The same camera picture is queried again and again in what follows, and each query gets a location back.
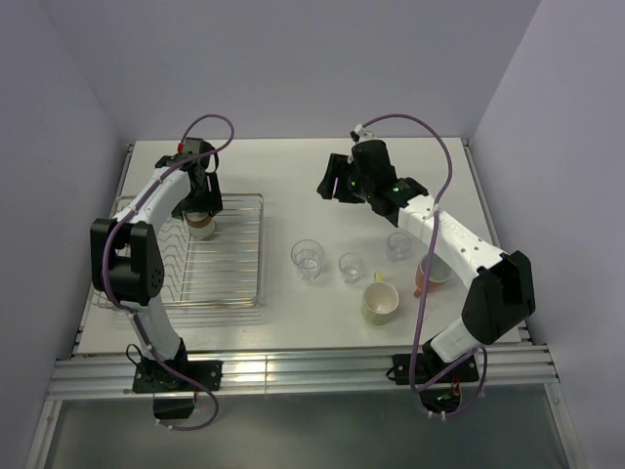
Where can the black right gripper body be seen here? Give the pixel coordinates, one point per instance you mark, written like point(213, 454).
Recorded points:
point(360, 187)

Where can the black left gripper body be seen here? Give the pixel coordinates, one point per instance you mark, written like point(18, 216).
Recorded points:
point(198, 195)

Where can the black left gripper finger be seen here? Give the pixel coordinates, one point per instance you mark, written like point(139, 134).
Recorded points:
point(214, 197)
point(188, 206)

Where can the brown and white paper cup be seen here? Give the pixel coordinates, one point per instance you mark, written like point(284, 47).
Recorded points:
point(200, 225)

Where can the large clear glass tumbler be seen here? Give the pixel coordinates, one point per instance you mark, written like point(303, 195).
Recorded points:
point(307, 255)

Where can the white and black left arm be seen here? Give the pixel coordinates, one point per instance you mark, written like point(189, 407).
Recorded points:
point(125, 257)

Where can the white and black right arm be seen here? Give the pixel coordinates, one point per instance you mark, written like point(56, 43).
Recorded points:
point(500, 284)

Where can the small clear glass right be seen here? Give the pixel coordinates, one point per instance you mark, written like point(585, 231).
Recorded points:
point(398, 247)

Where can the small clear glass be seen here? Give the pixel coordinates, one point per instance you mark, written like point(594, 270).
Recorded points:
point(351, 267)
point(398, 247)

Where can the small clear glass middle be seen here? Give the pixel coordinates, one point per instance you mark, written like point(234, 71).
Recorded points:
point(351, 267)

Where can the orange ceramic mug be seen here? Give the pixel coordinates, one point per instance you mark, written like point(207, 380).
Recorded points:
point(440, 273)

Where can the yellow-green ceramic mug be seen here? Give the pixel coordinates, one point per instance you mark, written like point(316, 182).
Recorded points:
point(379, 301)

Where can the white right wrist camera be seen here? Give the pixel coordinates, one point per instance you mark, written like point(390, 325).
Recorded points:
point(361, 134)

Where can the metal wire dish rack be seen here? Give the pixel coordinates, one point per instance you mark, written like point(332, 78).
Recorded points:
point(219, 275)

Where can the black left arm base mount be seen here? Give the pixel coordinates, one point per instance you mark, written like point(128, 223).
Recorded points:
point(174, 399)

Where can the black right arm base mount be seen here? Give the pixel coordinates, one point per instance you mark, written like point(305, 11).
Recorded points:
point(436, 400)

